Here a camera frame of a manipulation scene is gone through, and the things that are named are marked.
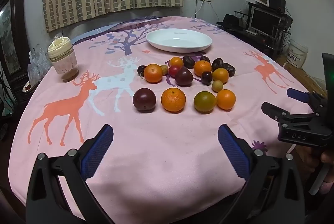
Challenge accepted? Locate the small orange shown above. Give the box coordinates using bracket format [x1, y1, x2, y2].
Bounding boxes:
[216, 89, 236, 110]

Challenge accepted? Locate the small yellow-green fruit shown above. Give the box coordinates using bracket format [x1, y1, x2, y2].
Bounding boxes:
[212, 80, 224, 93]
[160, 65, 169, 76]

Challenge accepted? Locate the yellow orange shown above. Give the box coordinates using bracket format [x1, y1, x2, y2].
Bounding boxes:
[212, 68, 229, 84]

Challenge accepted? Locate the green-orange citrus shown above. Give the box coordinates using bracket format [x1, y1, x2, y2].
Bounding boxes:
[193, 91, 216, 113]

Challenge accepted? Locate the dark cherry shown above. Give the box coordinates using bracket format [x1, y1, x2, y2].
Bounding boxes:
[201, 71, 213, 85]
[137, 65, 146, 77]

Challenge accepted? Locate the large orange front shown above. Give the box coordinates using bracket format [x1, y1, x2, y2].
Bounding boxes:
[161, 88, 186, 113]

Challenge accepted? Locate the red cherry tomato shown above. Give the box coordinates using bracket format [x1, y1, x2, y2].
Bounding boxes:
[168, 66, 181, 78]

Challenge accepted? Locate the large dark plum front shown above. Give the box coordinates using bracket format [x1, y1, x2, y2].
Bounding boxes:
[133, 88, 156, 112]

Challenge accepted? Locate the person's right hand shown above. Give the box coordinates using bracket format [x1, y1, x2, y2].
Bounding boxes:
[297, 147, 333, 196]

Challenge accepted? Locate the white plastic bucket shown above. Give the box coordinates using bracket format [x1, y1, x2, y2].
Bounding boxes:
[286, 39, 309, 68]

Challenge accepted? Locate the black metal shelf desk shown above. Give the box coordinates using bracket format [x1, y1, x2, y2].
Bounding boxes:
[217, 2, 293, 59]

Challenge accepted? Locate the computer monitor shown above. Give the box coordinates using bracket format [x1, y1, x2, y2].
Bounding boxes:
[249, 8, 281, 36]

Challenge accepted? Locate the dark wrinkled fruit small back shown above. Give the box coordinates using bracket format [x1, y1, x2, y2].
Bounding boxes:
[200, 56, 211, 63]

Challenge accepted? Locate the black speaker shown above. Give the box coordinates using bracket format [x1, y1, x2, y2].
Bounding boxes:
[268, 0, 286, 14]

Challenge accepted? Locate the pink deer tablecloth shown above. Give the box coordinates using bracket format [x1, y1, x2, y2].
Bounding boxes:
[9, 16, 310, 223]

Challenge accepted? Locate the white oval plate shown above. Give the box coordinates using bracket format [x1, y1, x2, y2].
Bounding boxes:
[146, 28, 212, 53]

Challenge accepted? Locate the clear plastic bag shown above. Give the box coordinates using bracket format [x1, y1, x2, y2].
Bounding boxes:
[27, 48, 52, 88]

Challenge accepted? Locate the white power cable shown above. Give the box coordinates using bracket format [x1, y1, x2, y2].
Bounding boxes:
[191, 0, 206, 18]

